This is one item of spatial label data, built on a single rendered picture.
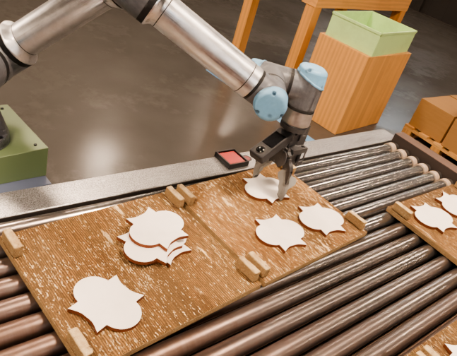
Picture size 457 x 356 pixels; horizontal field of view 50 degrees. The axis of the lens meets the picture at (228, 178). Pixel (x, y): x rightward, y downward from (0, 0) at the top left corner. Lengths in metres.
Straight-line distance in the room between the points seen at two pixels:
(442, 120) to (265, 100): 3.69
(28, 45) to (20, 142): 0.23
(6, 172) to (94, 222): 0.29
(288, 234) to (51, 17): 0.75
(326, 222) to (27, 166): 0.77
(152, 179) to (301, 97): 0.44
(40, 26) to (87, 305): 0.66
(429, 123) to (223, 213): 3.67
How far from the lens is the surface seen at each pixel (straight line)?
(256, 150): 1.23
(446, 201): 1.72
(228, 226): 1.18
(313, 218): 1.30
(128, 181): 1.27
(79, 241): 1.05
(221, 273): 1.05
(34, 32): 1.26
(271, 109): 1.06
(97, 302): 0.93
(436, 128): 4.70
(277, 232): 1.20
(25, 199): 1.18
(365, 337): 1.11
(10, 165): 1.28
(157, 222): 1.08
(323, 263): 1.23
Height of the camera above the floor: 1.64
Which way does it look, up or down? 32 degrees down
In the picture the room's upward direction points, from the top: 18 degrees clockwise
